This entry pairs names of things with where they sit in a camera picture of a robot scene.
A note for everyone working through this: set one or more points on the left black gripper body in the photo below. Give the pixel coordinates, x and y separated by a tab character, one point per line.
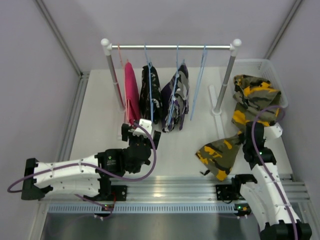
135	139

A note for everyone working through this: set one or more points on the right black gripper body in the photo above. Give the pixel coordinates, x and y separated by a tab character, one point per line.
245	143

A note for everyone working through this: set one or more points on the yellow camouflage trousers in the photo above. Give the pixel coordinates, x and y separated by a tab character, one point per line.
252	95

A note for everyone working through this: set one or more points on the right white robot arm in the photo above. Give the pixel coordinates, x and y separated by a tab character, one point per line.
263	191

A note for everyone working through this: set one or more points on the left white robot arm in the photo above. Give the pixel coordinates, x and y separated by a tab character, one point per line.
90	177

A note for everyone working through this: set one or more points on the black camouflage trousers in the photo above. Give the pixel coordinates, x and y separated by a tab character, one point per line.
156	95

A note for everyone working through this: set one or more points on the pink trousers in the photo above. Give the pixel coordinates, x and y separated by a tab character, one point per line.
131	94

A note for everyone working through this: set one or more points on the purple camouflage trousers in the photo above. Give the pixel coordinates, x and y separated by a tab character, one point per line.
181	102

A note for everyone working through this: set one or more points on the white plastic basket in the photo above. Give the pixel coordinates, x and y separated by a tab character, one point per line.
262	68

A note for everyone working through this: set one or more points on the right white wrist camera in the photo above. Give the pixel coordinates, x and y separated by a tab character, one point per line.
272	132

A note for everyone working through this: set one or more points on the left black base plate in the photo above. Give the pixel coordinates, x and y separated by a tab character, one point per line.
118	193

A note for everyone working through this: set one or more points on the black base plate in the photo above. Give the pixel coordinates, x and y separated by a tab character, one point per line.
227	192
118	193

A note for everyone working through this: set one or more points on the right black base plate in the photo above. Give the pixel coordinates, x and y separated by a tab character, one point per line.
227	192

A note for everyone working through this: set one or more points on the aluminium rail frame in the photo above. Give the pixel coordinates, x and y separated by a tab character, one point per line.
176	178

